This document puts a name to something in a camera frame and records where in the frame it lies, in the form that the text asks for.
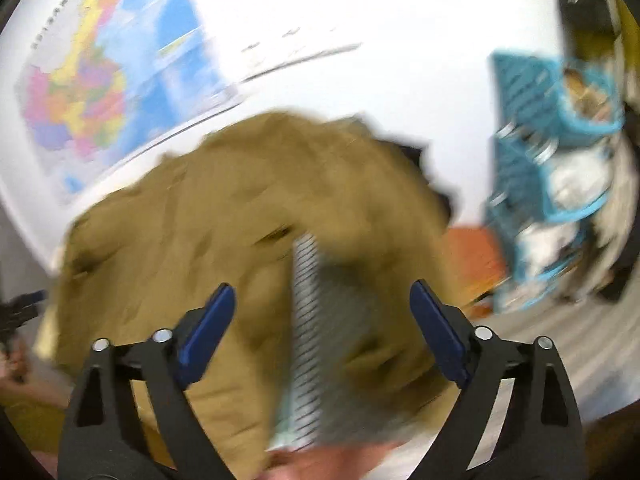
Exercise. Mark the grey checked bed cover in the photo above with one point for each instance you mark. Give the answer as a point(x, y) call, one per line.
point(345, 360)

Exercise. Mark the blue plastic basket rack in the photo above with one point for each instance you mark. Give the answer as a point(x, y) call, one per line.
point(515, 85)

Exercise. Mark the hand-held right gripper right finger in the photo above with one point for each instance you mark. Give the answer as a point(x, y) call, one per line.
point(440, 335)

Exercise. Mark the black garment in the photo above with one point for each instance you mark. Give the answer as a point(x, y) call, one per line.
point(430, 165)

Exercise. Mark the black bag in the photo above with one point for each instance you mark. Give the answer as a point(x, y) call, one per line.
point(582, 15)

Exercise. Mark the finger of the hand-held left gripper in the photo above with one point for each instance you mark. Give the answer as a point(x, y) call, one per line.
point(22, 307)

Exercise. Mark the olive brown garment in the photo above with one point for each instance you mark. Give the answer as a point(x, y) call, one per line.
point(200, 210)

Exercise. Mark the person's left hand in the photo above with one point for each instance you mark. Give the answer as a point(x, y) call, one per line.
point(11, 362)

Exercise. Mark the grey wooden headboard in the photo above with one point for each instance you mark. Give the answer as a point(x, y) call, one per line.
point(25, 260)

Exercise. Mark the colourful wall map poster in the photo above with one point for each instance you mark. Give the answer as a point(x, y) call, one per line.
point(100, 85)

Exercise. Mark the orange box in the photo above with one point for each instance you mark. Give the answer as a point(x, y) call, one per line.
point(472, 265)

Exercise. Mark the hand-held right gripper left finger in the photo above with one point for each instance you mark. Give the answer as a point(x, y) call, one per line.
point(207, 330)

